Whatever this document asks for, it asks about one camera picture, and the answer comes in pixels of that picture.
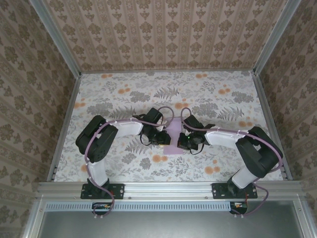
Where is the purple paper sheet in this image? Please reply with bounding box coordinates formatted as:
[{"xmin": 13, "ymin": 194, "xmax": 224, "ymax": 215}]
[{"xmin": 162, "ymin": 118, "xmax": 185, "ymax": 156}]

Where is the floral patterned table cover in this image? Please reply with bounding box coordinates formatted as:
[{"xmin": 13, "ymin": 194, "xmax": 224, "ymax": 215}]
[{"xmin": 53, "ymin": 71, "xmax": 285, "ymax": 183}]

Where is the grey metal panel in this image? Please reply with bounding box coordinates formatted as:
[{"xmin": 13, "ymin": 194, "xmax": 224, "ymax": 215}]
[{"xmin": 39, "ymin": 210, "xmax": 302, "ymax": 238}]

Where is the aluminium mounting rail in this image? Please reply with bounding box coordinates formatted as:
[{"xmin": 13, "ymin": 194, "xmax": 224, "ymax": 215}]
[{"xmin": 36, "ymin": 180, "xmax": 306, "ymax": 201}]

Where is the thin aluminium frame rail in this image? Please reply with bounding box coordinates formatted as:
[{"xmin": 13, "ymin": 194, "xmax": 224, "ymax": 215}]
[{"xmin": 79, "ymin": 69, "xmax": 256, "ymax": 74}]

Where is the grey slotted cable duct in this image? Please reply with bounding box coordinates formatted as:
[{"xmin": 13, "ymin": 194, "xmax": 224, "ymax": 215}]
[{"xmin": 46, "ymin": 200, "xmax": 231, "ymax": 212}]

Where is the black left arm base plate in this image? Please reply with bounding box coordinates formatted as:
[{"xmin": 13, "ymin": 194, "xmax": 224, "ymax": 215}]
[{"xmin": 80, "ymin": 182, "xmax": 125, "ymax": 200}]

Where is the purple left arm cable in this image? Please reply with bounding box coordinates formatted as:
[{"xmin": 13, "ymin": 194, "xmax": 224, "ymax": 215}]
[{"xmin": 85, "ymin": 106, "xmax": 175, "ymax": 219}]

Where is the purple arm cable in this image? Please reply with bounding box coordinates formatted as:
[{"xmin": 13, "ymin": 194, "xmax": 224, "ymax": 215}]
[
  {"xmin": 85, "ymin": 106, "xmax": 175, "ymax": 219},
  {"xmin": 180, "ymin": 107, "xmax": 284, "ymax": 219}
]

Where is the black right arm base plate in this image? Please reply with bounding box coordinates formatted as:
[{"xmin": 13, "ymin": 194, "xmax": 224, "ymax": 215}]
[{"xmin": 211, "ymin": 182, "xmax": 258, "ymax": 200}]

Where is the aluminium frame side rail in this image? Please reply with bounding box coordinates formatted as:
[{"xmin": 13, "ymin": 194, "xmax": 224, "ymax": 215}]
[
  {"xmin": 252, "ymin": 70, "xmax": 293, "ymax": 181},
  {"xmin": 48, "ymin": 73, "xmax": 82, "ymax": 182}
]

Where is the small wired controller board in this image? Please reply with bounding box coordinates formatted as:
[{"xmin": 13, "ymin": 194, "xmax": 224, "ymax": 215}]
[
  {"xmin": 92, "ymin": 202, "xmax": 112, "ymax": 216},
  {"xmin": 229, "ymin": 201, "xmax": 249, "ymax": 215}
]

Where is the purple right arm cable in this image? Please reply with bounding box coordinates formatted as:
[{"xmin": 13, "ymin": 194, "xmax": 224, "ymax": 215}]
[{"xmin": 180, "ymin": 107, "xmax": 284, "ymax": 219}]

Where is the short aluminium frame post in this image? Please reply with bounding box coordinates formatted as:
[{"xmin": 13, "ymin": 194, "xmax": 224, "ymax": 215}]
[
  {"xmin": 21, "ymin": 198, "xmax": 47, "ymax": 238},
  {"xmin": 293, "ymin": 199, "xmax": 314, "ymax": 238}
]

